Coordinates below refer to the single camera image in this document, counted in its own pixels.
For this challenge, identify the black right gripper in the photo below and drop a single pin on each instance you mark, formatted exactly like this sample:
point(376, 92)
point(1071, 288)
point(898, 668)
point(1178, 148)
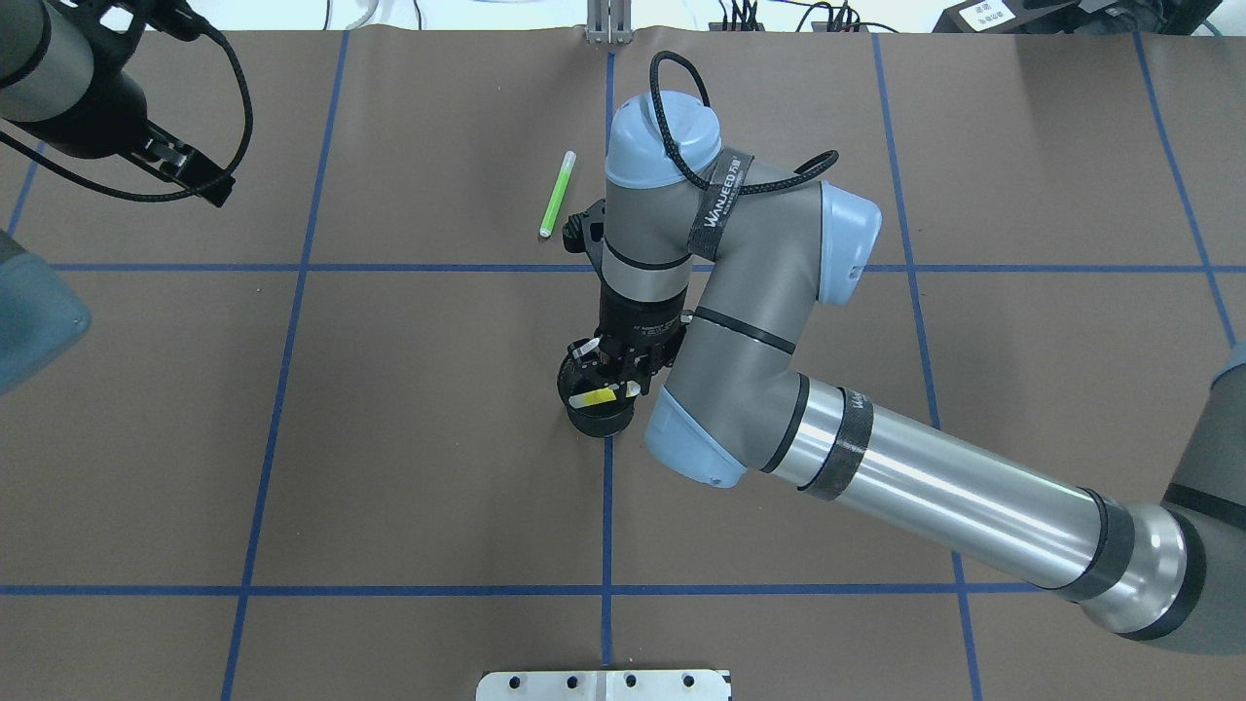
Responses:
point(638, 316)

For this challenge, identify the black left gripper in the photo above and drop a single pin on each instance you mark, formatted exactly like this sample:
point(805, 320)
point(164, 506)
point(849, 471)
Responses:
point(100, 123)

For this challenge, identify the yellow highlighter pen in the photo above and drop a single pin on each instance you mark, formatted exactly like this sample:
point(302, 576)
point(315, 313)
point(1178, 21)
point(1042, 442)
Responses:
point(598, 396)

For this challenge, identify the green highlighter pen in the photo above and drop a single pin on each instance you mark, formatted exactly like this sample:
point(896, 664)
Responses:
point(557, 195)

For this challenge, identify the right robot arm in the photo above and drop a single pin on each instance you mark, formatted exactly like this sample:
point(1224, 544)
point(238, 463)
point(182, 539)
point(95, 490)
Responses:
point(710, 264)

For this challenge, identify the black mesh pen cup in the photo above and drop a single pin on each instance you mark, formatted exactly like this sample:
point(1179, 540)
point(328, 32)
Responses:
point(594, 410)

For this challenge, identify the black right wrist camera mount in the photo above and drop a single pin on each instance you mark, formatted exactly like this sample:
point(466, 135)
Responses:
point(584, 233)

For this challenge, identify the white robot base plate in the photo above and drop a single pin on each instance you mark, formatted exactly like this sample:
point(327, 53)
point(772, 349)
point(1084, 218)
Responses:
point(651, 684)

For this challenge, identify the aluminium frame post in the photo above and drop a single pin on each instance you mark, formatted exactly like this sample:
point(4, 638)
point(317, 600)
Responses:
point(609, 22)

